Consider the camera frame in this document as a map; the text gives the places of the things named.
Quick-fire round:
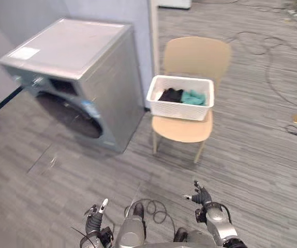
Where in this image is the coiled black floor cable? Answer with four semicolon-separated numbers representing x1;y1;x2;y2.
124;198;176;235

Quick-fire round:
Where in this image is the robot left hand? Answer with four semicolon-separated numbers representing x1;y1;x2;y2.
84;198;110;235

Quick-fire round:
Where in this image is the robot left leg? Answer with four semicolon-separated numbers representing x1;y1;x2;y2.
115;203;147;248

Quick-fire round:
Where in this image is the white perforated laundry basket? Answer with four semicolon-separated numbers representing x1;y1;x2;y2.
145;74;215;122

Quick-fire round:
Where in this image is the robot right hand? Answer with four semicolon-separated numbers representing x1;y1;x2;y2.
182;180;213;208

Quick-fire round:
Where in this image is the teal garment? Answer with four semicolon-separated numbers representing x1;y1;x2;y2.
181;89;207;106

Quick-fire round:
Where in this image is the robot leg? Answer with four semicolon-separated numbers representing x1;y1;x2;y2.
173;227;216;248
115;203;147;248

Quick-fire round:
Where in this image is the silver front-load washing machine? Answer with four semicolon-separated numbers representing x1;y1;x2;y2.
0;17;147;156

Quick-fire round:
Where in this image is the dark round washing machine door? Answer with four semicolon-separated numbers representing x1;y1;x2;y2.
34;89;106;141

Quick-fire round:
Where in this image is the black garment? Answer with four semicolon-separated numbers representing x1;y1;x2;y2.
157;87;184;103

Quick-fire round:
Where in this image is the long looping black floor cable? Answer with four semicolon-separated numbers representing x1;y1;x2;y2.
226;30;297;115

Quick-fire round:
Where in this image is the white box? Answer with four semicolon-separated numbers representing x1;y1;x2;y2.
157;0;192;8

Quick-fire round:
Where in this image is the robot right leg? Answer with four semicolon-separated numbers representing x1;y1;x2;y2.
173;227;216;248

